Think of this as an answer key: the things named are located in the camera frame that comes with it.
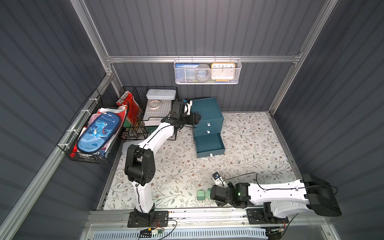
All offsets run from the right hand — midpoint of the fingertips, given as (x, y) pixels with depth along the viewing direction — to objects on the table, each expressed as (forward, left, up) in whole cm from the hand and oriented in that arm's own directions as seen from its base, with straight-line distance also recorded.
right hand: (220, 192), depth 79 cm
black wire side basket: (+33, +66, +32) cm, 80 cm away
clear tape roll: (+51, +41, +17) cm, 68 cm away
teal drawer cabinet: (+34, +4, 0) cm, 34 cm away
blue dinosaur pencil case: (+15, +56, +32) cm, 66 cm away
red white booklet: (+50, +57, +13) cm, 77 cm away
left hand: (+38, +11, +18) cm, 43 cm away
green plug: (-1, +11, -1) cm, 11 cm away
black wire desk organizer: (+38, +41, +17) cm, 58 cm away
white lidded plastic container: (+59, +38, +19) cm, 73 cm away
